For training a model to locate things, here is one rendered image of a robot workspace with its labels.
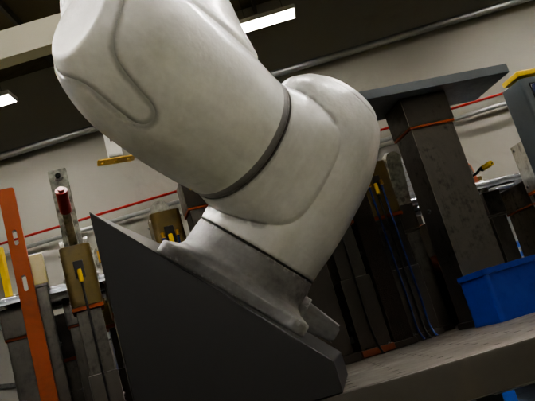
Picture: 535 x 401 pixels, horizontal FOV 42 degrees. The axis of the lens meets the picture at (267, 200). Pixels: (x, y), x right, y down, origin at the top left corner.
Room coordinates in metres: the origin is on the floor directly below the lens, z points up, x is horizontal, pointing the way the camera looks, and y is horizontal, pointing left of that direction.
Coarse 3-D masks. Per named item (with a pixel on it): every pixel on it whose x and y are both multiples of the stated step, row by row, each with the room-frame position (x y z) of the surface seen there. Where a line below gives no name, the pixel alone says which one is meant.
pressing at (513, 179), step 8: (512, 176) 1.64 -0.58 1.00; (520, 176) 1.64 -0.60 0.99; (480, 184) 1.61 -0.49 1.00; (488, 184) 1.62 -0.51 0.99; (496, 184) 1.62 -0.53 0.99; (504, 184) 1.72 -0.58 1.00; (512, 184) 1.77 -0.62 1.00; (416, 200) 1.57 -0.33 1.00; (416, 208) 1.71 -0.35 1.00; (104, 280) 1.36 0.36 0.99; (48, 288) 1.33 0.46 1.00; (56, 288) 1.33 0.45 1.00; (64, 288) 1.33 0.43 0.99; (104, 288) 1.51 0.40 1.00; (16, 296) 1.31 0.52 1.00; (56, 296) 1.43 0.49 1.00; (64, 296) 1.46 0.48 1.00; (104, 296) 1.57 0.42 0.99; (0, 304) 1.30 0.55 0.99; (8, 304) 1.30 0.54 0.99; (16, 304) 1.39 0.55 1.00; (56, 304) 1.53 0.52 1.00
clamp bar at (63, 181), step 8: (64, 168) 1.28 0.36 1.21; (56, 176) 1.26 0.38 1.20; (64, 176) 1.28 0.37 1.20; (56, 184) 1.28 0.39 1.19; (64, 184) 1.29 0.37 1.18; (56, 200) 1.28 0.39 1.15; (72, 200) 1.29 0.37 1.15; (56, 208) 1.28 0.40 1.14; (72, 208) 1.29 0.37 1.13; (72, 216) 1.29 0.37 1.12; (64, 232) 1.29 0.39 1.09; (80, 232) 1.30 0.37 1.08; (64, 240) 1.29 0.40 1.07; (80, 240) 1.30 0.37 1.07
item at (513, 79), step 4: (532, 68) 1.36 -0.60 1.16; (516, 72) 1.35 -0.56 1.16; (520, 72) 1.35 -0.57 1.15; (524, 72) 1.36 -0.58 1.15; (528, 72) 1.36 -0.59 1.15; (532, 72) 1.36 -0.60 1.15; (512, 76) 1.37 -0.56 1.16; (516, 76) 1.36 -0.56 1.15; (520, 76) 1.36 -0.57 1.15; (524, 76) 1.37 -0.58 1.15; (528, 76) 1.37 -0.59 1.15; (508, 80) 1.38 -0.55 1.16; (512, 80) 1.37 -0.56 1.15; (516, 80) 1.38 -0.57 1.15; (504, 84) 1.40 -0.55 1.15; (508, 84) 1.39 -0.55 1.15; (512, 84) 1.40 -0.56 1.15
